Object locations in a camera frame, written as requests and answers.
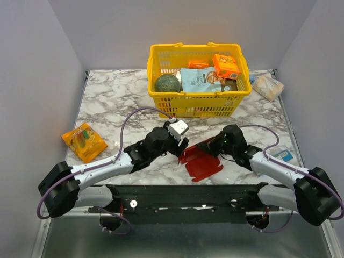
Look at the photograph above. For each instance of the light blue chips bag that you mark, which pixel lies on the light blue chips bag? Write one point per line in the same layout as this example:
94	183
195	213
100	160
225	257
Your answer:
205	80

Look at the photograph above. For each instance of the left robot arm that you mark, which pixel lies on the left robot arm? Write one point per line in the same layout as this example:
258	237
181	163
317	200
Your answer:
61	188

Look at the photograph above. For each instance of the small orange flat box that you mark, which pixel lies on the small orange flat box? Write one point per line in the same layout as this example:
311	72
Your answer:
197	65

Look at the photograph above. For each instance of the green round melon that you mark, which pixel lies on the green round melon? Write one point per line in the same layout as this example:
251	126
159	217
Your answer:
167	83

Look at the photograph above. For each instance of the beige tissue packet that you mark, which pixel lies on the beige tissue packet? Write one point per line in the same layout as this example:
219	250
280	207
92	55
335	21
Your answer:
268	87

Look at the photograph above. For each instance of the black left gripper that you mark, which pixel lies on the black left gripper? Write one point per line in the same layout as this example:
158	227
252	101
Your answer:
183	146

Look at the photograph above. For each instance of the blue item behind basket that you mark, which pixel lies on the blue item behind basket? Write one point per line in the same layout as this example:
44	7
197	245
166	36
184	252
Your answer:
251	78

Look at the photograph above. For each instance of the large orange snack box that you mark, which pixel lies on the large orange snack box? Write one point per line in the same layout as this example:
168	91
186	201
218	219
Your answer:
226	66

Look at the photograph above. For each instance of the orange gummy candy bag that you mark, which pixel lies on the orange gummy candy bag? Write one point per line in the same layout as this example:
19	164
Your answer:
85	142

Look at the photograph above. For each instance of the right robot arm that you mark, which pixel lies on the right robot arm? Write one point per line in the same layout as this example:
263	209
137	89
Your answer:
308	192

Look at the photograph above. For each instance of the blue small packet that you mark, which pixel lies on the blue small packet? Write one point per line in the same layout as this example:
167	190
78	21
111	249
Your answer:
284	155

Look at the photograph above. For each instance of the yellow plastic shopping basket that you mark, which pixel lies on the yellow plastic shopping basket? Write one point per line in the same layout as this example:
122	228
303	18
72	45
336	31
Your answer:
168	58

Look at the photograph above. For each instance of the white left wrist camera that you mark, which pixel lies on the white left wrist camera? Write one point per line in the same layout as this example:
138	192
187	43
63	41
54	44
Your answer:
177	128

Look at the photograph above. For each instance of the red paper box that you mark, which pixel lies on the red paper box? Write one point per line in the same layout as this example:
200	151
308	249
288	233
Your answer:
199	164

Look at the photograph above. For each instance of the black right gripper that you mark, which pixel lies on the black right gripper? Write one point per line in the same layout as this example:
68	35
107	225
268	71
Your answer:
214	144

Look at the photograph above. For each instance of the black mounting base plate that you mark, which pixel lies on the black mounting base plate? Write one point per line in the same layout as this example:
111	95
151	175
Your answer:
185	204

